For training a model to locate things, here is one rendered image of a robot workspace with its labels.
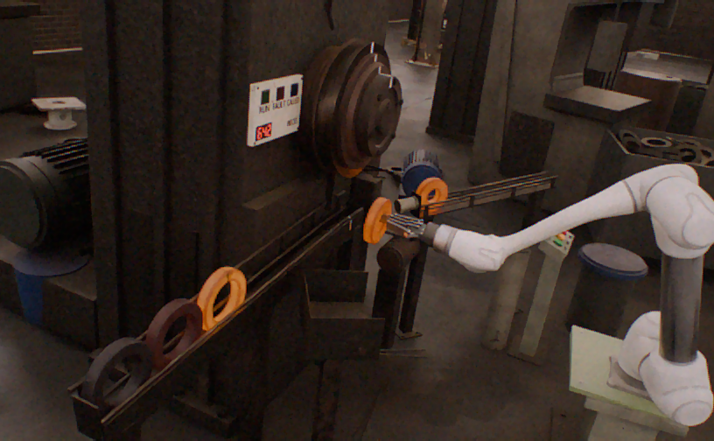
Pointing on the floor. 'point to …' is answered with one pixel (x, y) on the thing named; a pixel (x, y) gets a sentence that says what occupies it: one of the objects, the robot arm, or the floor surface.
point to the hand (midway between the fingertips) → (378, 216)
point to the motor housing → (391, 283)
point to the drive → (39, 234)
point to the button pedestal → (522, 346)
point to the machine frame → (204, 169)
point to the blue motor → (418, 171)
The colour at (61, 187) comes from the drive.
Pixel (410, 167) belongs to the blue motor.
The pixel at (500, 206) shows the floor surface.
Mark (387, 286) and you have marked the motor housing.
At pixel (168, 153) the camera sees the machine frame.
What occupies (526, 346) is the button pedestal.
